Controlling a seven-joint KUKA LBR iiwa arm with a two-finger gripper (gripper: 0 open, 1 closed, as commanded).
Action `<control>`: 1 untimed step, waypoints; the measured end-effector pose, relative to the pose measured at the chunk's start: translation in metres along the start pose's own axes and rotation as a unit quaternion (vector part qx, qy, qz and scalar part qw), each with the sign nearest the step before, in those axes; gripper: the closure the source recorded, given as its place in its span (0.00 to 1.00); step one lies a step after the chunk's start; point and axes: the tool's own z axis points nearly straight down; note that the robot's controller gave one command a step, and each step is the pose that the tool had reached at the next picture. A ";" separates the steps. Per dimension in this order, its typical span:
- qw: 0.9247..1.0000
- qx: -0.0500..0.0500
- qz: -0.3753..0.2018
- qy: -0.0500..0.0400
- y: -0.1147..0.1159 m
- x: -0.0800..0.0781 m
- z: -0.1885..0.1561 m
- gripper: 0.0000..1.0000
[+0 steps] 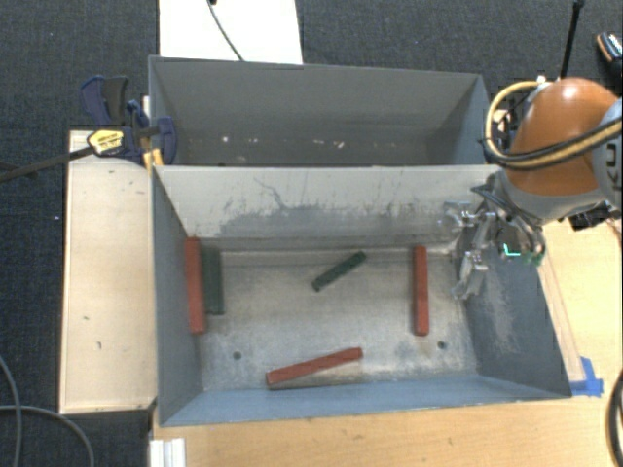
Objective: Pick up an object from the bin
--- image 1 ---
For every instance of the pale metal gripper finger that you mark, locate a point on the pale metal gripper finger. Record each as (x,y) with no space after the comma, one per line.
(460,216)
(471,273)

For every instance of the red-brown flat block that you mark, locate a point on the red-brown flat block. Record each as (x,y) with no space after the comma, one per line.
(421,290)
(314,368)
(195,285)

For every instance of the dark green flat block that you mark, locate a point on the dark green flat block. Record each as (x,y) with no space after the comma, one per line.
(213,280)
(339,270)

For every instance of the grey metal bin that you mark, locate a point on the grey metal bin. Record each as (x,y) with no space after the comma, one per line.
(311,212)

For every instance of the pale wood flat board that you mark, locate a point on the pale wood flat board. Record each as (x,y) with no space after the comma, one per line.
(107,280)

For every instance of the black cylinder on white bracket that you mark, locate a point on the black cylinder on white bracket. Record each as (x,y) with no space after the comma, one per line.
(586,218)

